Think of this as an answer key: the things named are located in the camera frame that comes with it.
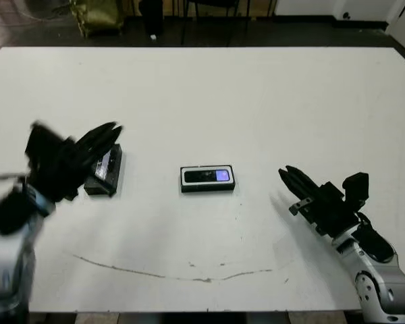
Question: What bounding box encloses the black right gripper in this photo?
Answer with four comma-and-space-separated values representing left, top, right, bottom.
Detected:
278, 165, 359, 239

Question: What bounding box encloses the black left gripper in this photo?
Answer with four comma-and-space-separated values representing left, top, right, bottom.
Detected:
26, 121, 124, 203

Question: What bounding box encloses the black box lid silver stripe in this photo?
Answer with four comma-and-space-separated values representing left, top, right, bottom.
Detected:
83, 143, 124, 197

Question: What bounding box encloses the black phone-like camera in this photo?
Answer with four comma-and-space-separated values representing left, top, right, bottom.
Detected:
184, 169, 231, 184

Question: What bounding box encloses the black box base white inlay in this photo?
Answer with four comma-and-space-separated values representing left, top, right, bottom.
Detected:
180, 164, 236, 194

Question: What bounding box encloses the yellow-green plastic bag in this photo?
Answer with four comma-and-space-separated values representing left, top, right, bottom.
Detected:
70, 0, 124, 38

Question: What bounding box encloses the black upright case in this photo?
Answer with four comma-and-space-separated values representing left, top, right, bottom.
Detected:
140, 0, 164, 34

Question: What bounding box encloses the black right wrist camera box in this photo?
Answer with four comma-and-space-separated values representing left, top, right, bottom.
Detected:
342, 172, 371, 204

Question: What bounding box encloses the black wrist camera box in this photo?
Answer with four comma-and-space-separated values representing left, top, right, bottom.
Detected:
342, 172, 371, 204
25, 121, 76, 161

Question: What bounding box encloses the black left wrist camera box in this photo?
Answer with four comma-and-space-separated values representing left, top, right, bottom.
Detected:
25, 121, 76, 161

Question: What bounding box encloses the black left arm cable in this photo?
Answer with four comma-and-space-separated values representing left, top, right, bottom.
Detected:
0, 171, 30, 185

